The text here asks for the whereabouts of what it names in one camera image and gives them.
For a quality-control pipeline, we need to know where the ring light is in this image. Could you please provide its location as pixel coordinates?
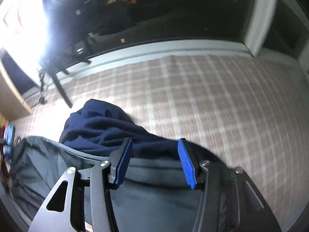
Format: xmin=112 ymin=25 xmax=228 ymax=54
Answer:
xmin=0 ymin=0 xmax=56 ymax=61

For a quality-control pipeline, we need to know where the dark grey garment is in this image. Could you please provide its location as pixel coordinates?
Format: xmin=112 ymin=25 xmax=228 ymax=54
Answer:
xmin=5 ymin=136 xmax=230 ymax=232

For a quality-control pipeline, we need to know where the navy blue garment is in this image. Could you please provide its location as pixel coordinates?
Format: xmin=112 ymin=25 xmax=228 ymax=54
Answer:
xmin=59 ymin=99 xmax=232 ymax=172

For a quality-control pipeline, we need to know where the black power cable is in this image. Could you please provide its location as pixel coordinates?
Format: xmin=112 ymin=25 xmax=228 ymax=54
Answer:
xmin=30 ymin=68 xmax=47 ymax=107

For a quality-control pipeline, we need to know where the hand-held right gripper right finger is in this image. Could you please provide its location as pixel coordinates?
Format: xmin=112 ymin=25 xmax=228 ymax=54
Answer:
xmin=177 ymin=138 xmax=282 ymax=232

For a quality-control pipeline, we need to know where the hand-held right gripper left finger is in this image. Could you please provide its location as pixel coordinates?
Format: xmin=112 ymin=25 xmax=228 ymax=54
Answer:
xmin=28 ymin=137 xmax=134 ymax=232

